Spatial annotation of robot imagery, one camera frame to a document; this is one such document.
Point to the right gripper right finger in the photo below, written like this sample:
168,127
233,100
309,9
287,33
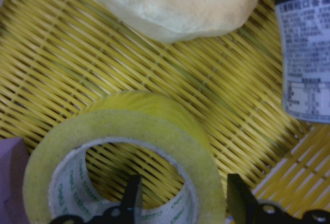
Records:
245,208

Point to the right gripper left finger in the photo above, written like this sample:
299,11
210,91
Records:
129,210

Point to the yellow clear tape roll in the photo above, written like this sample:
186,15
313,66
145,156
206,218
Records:
82,165

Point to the purple foam cube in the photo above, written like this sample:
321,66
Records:
14,157

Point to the yellow plastic basket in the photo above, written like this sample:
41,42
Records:
59,56

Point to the pale yellow banana toy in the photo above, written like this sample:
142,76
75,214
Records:
170,21

